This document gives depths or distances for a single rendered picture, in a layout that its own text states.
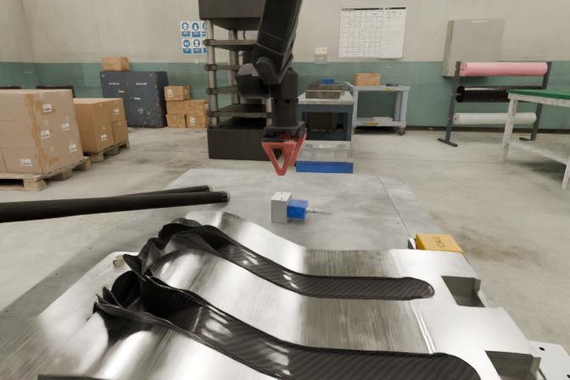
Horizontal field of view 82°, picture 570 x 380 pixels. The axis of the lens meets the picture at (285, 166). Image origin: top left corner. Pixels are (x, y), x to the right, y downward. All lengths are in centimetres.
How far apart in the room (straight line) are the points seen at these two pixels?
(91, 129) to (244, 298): 446
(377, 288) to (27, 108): 373
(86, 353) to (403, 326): 27
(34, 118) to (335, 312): 372
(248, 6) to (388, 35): 327
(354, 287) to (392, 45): 640
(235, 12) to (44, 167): 260
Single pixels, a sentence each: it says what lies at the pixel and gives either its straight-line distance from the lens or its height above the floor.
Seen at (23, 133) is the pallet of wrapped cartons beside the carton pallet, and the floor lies 55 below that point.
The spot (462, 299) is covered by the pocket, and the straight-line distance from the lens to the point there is 47.
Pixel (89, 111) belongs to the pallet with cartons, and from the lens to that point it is 470.
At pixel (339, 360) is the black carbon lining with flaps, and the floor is 88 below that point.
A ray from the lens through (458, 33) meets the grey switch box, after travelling 664.
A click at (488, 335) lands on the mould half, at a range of 38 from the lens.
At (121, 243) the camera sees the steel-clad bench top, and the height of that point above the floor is 80.
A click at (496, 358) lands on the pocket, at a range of 38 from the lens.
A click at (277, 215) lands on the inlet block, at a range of 72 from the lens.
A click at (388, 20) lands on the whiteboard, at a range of 673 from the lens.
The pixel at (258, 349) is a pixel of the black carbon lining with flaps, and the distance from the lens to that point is 32.
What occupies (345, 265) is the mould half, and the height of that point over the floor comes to 88.
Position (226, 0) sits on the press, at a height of 190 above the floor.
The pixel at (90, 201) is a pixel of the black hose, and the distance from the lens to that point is 68.
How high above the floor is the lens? 112
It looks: 16 degrees down
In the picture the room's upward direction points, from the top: straight up
